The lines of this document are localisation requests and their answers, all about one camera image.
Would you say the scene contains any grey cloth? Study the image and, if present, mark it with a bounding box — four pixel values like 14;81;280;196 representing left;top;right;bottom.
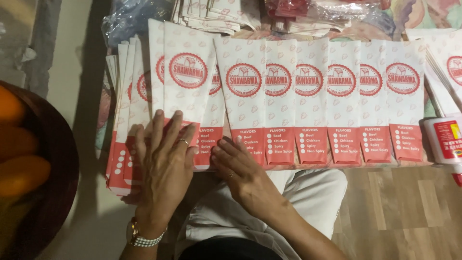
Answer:
0;0;63;99

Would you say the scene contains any clear crumpled plastic wrap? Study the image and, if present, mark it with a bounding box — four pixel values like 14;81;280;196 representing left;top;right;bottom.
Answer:
102;0;174;49

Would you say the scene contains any white glue bottle red cap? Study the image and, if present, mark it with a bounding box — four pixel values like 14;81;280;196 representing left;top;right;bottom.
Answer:
422;115;462;187

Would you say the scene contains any loose pile of bags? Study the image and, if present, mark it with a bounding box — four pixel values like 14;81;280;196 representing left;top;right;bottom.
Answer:
405;28;462;117

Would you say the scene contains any plastic-wrapped pack of bags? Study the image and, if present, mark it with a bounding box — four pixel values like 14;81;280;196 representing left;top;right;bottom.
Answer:
265;0;384;38

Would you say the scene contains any row of printed bags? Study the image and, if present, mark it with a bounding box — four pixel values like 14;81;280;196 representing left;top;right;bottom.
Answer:
105;19;426;197

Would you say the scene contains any person's right hand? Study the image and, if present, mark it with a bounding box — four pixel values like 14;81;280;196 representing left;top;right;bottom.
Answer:
210;136;278;215

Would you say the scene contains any person's dark shirt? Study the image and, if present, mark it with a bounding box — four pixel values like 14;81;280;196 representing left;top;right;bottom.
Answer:
178;236;283;260

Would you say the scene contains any printed paper bag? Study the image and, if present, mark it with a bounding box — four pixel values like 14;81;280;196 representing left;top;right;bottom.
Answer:
214;37;268;167
163;22;221;147

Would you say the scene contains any stack of folded bags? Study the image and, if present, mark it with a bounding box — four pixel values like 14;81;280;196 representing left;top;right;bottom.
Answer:
171;0;261;35

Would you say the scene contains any white beaded bracelet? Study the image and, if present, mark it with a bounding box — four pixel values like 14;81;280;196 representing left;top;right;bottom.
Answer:
134;226;168;248

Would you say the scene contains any gold wristwatch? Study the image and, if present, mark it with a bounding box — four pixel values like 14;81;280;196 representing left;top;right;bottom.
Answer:
126;217;140;247

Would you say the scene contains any brown wooden bowl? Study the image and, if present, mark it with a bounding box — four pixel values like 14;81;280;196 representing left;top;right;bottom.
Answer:
0;80;80;260

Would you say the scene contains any orange fruit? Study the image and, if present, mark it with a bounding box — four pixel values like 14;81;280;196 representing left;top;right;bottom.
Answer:
0;85;26;127
0;155;52;198
0;126;39;163

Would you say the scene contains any person's left hand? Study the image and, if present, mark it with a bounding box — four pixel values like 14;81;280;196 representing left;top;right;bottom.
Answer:
124;110;200;228

